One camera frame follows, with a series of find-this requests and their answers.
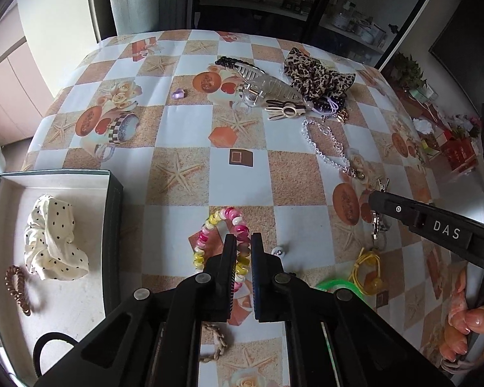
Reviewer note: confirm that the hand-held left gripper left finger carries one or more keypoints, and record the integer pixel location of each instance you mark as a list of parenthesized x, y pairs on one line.
[(230, 252)]

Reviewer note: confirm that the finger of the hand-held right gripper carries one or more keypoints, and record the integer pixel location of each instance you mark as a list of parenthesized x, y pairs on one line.
[(391, 207)]

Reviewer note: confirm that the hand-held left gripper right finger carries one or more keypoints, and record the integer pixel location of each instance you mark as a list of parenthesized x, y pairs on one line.
[(257, 252)]

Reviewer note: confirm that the small white bead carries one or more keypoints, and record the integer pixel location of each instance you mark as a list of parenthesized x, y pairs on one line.
[(278, 251)]

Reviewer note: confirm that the green plastic bangle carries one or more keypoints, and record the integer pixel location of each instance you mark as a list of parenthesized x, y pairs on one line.
[(334, 283)]

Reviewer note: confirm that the grey box with white inside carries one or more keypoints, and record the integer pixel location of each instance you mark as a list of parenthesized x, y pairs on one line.
[(80, 290)]

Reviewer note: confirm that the red gift box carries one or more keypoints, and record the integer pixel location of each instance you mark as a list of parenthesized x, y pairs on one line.
[(462, 153)]

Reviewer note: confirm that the checked printed tablecloth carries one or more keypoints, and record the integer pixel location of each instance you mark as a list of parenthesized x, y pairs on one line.
[(177, 137)]

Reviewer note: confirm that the green potted plant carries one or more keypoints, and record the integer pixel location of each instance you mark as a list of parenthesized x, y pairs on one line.
[(409, 70)]

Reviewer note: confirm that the cream hair claw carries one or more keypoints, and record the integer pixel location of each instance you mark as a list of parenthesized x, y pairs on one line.
[(284, 109)]

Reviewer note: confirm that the leopard print hair bow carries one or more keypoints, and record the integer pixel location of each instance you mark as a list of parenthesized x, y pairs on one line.
[(314, 72)]

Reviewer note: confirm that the large clear hair claw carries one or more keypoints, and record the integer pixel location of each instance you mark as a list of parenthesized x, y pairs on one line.
[(274, 88)]

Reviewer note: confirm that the purple heart bead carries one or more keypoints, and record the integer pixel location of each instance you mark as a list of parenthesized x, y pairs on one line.
[(178, 93)]

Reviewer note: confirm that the white polka-dot scrunchie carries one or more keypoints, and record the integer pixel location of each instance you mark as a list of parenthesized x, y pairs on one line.
[(52, 246)]

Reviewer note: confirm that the clear comb hair claw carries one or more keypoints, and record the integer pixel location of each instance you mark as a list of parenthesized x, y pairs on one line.
[(248, 70)]

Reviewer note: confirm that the black beaded hair clip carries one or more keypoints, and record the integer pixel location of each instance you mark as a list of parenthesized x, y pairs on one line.
[(228, 61)]

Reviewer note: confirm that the grey upholstered chair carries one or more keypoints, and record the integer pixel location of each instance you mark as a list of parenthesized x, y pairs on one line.
[(149, 0)]

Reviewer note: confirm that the white cabinet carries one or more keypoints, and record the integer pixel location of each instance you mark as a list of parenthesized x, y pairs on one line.
[(44, 60)]

